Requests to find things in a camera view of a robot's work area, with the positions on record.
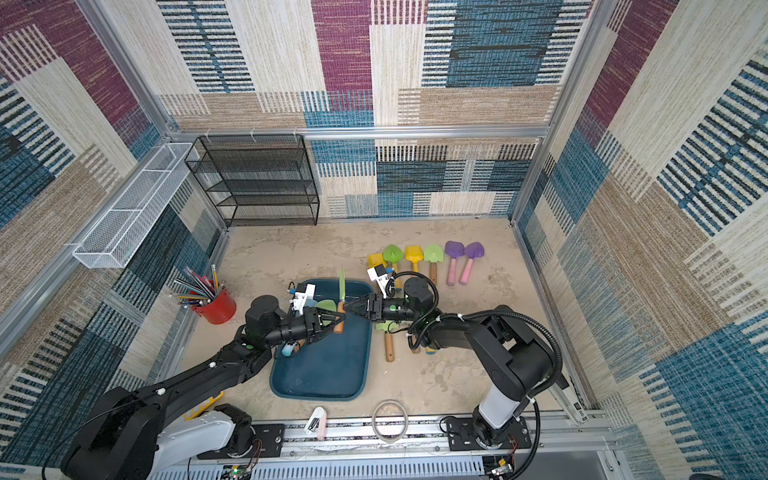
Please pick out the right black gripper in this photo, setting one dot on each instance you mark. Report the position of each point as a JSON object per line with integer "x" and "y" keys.
{"x": 372, "y": 306}

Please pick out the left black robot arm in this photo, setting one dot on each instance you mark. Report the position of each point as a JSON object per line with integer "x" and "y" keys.
{"x": 121, "y": 439}

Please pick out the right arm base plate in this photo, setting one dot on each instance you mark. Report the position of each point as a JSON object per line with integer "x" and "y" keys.
{"x": 465, "y": 434}

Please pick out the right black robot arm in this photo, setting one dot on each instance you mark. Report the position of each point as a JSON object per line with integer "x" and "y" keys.
{"x": 521, "y": 357}

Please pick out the red pencil cup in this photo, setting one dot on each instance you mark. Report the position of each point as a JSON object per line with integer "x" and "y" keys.
{"x": 219, "y": 311}

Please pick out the purple shovel long pink handle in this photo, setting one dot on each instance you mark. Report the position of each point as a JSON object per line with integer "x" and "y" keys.
{"x": 454, "y": 250}

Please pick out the pink white small device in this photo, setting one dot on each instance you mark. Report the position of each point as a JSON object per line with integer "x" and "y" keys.
{"x": 317, "y": 424}

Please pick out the yellow shovel wooden handle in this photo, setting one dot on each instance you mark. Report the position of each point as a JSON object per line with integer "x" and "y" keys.
{"x": 375, "y": 260}

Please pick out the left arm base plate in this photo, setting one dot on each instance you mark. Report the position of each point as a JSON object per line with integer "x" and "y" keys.
{"x": 260, "y": 440}

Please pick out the light green shovel wooden handle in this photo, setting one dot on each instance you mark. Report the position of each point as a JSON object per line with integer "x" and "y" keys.
{"x": 341, "y": 294}

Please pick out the black wire shelf rack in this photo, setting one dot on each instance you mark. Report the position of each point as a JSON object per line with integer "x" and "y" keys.
{"x": 255, "y": 179}

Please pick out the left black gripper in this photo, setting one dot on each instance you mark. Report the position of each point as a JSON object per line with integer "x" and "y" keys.
{"x": 313, "y": 322}

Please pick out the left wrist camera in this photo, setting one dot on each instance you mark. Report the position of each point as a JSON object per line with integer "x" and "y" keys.
{"x": 302, "y": 297}

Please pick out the white wire mesh basket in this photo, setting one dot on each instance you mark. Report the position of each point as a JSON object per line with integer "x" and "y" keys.
{"x": 115, "y": 238}

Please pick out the teal plastic storage box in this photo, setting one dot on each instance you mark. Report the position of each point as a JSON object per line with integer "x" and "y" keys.
{"x": 332, "y": 369}

